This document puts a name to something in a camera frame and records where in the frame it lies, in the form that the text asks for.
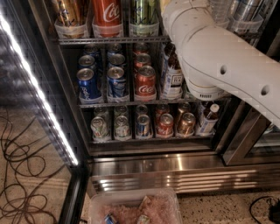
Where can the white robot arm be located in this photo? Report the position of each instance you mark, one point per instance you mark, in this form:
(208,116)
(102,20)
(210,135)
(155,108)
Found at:
(214,59)

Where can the blue can bottom shelf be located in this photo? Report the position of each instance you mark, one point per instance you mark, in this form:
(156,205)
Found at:
(143,126)

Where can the red cola can middle shelf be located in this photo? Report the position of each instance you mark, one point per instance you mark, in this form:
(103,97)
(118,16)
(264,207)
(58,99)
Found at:
(145,84)

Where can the red cola can shelf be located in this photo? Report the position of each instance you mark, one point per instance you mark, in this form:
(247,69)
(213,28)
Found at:
(145,84)
(107,21)

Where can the red can bottom shelf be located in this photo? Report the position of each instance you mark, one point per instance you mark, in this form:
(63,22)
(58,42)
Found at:
(165,125)

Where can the brown tea bottle white cap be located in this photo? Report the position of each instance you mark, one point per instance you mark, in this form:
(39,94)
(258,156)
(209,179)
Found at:
(173,78)

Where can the gold can bottom shelf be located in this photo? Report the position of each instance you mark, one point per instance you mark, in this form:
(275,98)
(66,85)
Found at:
(186,125)

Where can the gold can shelf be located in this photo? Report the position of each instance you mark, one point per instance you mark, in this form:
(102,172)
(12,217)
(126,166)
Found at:
(71,18)
(186,125)

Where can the brown tea bottle bottom shelf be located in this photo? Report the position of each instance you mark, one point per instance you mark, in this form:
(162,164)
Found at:
(207,119)

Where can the stainless steel fridge base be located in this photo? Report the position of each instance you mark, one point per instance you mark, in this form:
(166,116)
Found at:
(184,173)

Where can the green can top shelf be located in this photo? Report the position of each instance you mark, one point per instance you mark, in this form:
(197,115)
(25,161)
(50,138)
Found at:
(143,18)

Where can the red cola can top shelf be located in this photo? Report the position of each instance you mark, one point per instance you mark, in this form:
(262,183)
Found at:
(107,21)

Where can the open glass fridge door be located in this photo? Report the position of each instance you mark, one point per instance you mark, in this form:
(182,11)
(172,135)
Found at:
(43,172)

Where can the gold can top shelf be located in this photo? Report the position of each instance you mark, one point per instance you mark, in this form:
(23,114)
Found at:
(71,18)

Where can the right fridge glass door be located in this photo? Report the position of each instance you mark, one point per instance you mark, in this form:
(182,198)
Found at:
(252,139)

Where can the clear water bottle right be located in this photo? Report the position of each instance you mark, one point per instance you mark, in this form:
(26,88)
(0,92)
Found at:
(220,9)

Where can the silver can top shelf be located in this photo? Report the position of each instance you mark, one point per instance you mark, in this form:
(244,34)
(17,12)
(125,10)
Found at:
(244,16)

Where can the green white can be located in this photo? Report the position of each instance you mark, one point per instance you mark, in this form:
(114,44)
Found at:
(122,128)
(100,129)

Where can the green white can bottom left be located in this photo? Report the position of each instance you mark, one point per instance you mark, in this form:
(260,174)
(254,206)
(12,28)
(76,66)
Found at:
(100,129)

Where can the red cola can behind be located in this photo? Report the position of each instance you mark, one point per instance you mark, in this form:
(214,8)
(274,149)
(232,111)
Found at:
(142,59)

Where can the blue pepsi can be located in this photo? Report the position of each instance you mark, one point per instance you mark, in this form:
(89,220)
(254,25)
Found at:
(87,61)
(88,86)

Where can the blue pepsi can behind front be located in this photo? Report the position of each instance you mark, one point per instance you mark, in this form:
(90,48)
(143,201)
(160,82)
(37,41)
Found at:
(87,61)

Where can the clear plastic bin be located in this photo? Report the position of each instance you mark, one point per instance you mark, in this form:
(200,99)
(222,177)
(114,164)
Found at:
(160,205)

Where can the middle wire shelf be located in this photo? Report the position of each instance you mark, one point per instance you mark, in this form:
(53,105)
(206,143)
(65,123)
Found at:
(134,103)

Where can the wire shelf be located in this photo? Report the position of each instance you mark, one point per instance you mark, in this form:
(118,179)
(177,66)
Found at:
(124,40)
(134,103)

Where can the top wire shelf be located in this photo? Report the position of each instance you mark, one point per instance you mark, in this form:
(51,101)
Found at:
(124,40)

